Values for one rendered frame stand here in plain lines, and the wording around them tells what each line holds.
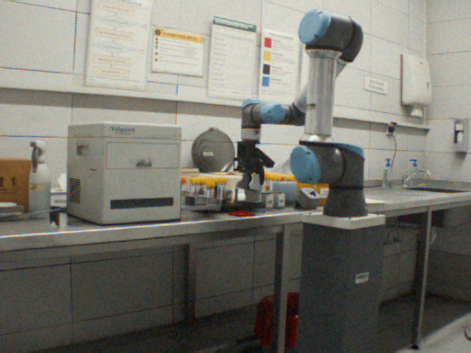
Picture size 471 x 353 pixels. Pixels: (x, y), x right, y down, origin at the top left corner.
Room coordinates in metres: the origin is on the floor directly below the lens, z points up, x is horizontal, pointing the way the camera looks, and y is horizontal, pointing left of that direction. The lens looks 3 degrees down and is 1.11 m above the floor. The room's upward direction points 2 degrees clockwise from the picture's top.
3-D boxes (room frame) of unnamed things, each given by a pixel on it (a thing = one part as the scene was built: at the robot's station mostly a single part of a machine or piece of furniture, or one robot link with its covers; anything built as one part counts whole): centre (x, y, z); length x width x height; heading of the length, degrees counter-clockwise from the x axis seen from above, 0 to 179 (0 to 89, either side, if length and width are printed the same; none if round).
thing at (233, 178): (2.22, 0.00, 0.94); 0.30 x 0.24 x 0.12; 32
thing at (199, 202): (1.67, 0.14, 0.92); 0.21 x 0.07 x 0.05; 131
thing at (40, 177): (1.52, 0.61, 1.00); 0.09 x 0.08 x 0.24; 41
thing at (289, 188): (2.09, -0.21, 0.92); 0.10 x 0.07 x 0.10; 126
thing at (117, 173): (1.61, 0.35, 1.03); 0.31 x 0.27 x 0.30; 131
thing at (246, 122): (1.88, -0.06, 1.23); 0.09 x 0.08 x 0.11; 32
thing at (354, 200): (1.64, -0.37, 0.95); 0.15 x 0.15 x 0.10
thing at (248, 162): (1.88, -0.06, 1.08); 0.09 x 0.08 x 0.12; 131
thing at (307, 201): (2.01, -0.29, 0.92); 0.13 x 0.07 x 0.08; 41
